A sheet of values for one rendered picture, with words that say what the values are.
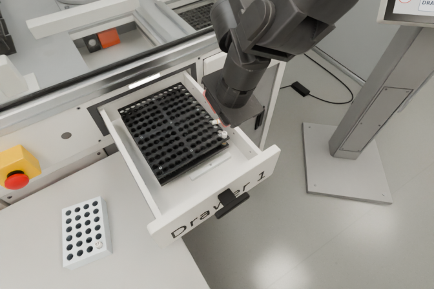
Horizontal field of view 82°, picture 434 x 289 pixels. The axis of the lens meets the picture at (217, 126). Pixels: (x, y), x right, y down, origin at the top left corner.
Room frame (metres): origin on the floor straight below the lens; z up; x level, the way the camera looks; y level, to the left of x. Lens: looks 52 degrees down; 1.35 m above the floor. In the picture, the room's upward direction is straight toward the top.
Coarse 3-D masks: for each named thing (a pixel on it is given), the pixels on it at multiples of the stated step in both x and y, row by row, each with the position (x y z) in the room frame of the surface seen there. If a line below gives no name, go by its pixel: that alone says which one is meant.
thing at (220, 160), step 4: (228, 152) 0.32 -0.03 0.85; (220, 156) 0.30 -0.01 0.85; (224, 156) 0.30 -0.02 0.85; (228, 156) 0.30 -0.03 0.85; (216, 160) 0.29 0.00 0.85; (220, 160) 0.29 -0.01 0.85; (224, 160) 0.30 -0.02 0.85; (208, 164) 0.28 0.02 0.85; (212, 164) 0.28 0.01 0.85; (216, 164) 0.28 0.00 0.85; (200, 168) 0.27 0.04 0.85; (204, 168) 0.27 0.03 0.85; (208, 168) 0.27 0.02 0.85; (212, 168) 0.28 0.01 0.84; (196, 172) 0.26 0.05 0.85; (200, 172) 0.26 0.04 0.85; (204, 172) 0.26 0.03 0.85; (192, 176) 0.25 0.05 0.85; (196, 176) 0.25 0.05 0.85; (200, 176) 0.26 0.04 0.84; (192, 180) 0.25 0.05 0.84
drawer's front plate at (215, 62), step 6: (216, 54) 0.59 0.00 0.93; (222, 54) 0.59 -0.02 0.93; (204, 60) 0.56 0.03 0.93; (210, 60) 0.56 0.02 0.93; (216, 60) 0.57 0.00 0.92; (222, 60) 0.58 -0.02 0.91; (204, 66) 0.56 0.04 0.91; (210, 66) 0.55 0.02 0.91; (216, 66) 0.57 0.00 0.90; (222, 66) 0.58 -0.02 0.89; (204, 72) 0.56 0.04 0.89; (210, 72) 0.55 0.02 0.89
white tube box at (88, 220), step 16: (64, 208) 0.20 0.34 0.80; (80, 208) 0.20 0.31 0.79; (96, 208) 0.20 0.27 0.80; (64, 224) 0.16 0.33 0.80; (80, 224) 0.17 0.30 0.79; (96, 224) 0.16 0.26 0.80; (64, 240) 0.13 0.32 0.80; (80, 240) 0.13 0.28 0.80; (96, 240) 0.13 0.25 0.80; (64, 256) 0.10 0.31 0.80; (80, 256) 0.10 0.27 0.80; (96, 256) 0.10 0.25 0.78
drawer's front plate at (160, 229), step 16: (256, 160) 0.25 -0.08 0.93; (272, 160) 0.26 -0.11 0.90; (224, 176) 0.21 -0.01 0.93; (240, 176) 0.21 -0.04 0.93; (256, 176) 0.24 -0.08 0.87; (208, 192) 0.18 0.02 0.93; (240, 192) 0.22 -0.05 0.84; (176, 208) 0.15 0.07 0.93; (192, 208) 0.15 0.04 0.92; (208, 208) 0.17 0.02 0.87; (160, 224) 0.13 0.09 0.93; (176, 224) 0.13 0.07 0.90; (160, 240) 0.11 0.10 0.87
